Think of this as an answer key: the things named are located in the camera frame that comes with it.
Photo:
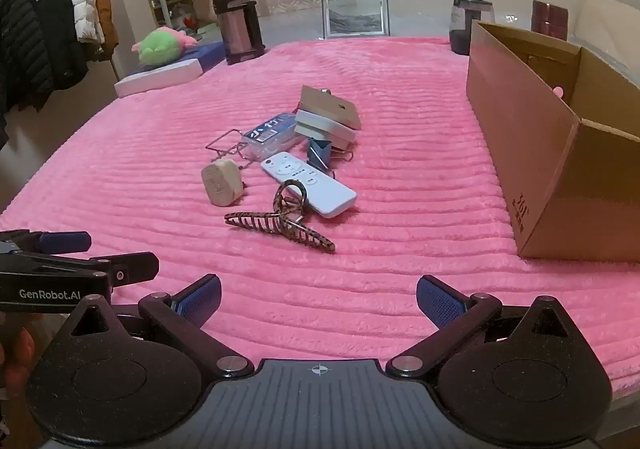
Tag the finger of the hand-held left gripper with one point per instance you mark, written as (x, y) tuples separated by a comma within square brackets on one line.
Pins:
[(135, 268), (65, 242)]

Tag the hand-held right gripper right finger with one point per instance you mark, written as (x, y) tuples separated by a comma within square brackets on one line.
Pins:
[(440, 299)]

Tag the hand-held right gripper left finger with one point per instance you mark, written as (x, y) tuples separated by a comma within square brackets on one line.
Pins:
[(200, 301)]

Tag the brown cardboard box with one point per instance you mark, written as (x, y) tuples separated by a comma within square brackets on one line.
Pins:
[(525, 139)]

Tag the blue dental floss box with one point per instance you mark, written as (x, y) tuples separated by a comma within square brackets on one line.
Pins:
[(270, 134)]

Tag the blue binder clip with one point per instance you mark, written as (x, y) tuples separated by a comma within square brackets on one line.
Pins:
[(317, 151)]

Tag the person's left hand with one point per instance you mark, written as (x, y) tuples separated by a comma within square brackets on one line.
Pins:
[(19, 354)]

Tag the beige plug adapter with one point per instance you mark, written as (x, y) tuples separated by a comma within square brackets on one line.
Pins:
[(220, 184)]

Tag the pink ribbed fleece blanket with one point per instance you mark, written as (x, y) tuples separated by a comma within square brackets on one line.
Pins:
[(400, 179)]

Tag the tortoiseshell hair claw clip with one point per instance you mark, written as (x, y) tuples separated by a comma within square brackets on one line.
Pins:
[(315, 239)]

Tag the white remote control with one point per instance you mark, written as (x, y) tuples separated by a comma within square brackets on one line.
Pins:
[(310, 184)]

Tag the cream plastic case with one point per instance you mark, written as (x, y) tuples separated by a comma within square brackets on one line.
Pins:
[(325, 141)]

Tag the blue and white box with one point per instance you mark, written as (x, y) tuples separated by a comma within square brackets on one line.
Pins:
[(165, 74)]

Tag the black puffer jacket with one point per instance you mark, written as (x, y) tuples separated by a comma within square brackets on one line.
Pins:
[(17, 44), (57, 29)]

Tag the white rounded plastic case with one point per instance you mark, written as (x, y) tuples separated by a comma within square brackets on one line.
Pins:
[(325, 125)]

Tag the green pink plush toy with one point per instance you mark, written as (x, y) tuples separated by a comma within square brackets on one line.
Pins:
[(160, 46)]

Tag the brown jacket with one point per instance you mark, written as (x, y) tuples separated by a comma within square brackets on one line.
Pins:
[(107, 24)]

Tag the flat tan box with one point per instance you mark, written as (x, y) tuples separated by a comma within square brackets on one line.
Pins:
[(327, 106)]

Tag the pink thermos flask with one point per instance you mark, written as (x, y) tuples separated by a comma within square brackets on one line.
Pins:
[(237, 24)]

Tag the dark glass jar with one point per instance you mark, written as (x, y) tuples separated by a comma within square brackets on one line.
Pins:
[(462, 24)]

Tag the dark red canister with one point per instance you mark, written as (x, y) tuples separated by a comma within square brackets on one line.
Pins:
[(550, 19)]

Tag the clear plastic sheet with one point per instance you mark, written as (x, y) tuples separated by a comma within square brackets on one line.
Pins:
[(605, 4)]

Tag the silver picture frame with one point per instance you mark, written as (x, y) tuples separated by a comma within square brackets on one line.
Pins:
[(355, 14)]

